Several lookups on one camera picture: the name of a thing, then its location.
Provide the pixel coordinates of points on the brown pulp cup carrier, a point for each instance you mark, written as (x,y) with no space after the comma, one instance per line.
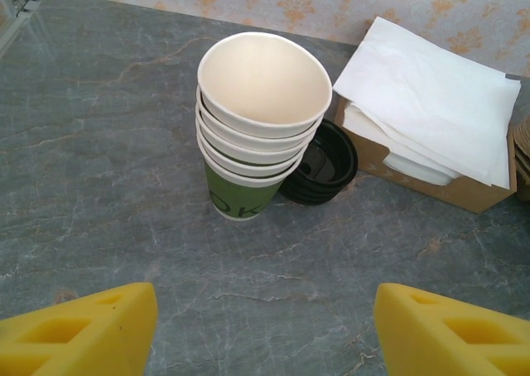
(525,185)
(523,138)

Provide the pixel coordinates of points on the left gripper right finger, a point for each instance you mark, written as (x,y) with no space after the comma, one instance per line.
(397,322)

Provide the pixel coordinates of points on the aluminium table side rail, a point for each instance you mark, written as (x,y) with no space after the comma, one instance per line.
(16,24)

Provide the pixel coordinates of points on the brown cardboard napkin box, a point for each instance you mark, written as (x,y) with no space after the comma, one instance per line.
(468,194)

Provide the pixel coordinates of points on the black plastic cup lid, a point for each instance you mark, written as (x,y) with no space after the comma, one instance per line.
(327,160)
(310,191)
(310,196)
(310,202)

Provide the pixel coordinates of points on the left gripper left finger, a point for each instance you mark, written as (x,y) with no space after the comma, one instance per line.
(136,322)

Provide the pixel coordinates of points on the white paper napkin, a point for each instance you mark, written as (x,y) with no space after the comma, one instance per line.
(414,167)
(426,94)

